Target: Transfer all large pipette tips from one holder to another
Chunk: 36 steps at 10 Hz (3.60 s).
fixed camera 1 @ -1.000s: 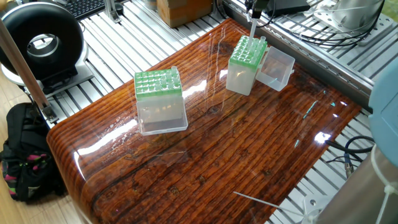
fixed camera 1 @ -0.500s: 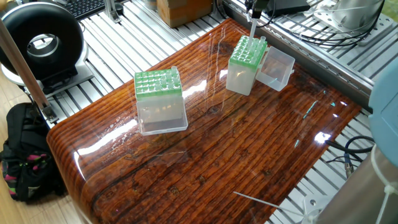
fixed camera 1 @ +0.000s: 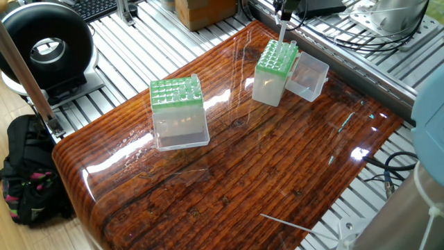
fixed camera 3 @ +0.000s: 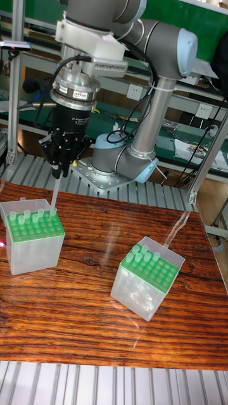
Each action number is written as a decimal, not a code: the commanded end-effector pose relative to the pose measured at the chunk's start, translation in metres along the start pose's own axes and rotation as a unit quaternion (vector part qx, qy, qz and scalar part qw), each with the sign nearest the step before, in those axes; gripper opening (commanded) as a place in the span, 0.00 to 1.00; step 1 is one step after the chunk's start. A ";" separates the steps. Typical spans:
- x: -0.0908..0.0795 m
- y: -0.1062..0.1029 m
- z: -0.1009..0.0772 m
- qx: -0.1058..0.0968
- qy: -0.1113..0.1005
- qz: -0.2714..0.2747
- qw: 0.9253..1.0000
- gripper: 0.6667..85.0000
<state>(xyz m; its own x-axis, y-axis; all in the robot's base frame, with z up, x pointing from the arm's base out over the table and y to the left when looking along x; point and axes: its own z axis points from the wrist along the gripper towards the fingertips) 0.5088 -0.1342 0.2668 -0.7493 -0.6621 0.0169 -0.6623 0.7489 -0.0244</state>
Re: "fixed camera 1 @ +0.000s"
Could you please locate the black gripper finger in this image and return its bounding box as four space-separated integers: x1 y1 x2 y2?
284 0 302 22
273 0 285 20

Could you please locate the black backpack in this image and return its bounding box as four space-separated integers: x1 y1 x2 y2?
0 115 74 226

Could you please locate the thin white plastic strip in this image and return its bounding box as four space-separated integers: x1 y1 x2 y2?
259 212 317 233

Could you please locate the black loose cable with plug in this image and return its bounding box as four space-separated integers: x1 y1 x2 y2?
366 151 420 192

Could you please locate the clear pipette box green rack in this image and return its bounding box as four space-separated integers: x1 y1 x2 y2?
149 74 211 152
251 40 330 107

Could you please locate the cardboard box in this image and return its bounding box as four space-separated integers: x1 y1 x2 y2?
173 0 240 32

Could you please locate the brown wooden pole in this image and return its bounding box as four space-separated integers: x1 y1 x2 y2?
0 24 63 136

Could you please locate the silver metal bracket post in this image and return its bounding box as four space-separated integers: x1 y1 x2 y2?
117 0 139 27

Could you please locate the black round ring device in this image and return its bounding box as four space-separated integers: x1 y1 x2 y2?
0 3 98 105

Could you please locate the black keyboard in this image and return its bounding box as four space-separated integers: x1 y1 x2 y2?
69 0 119 20

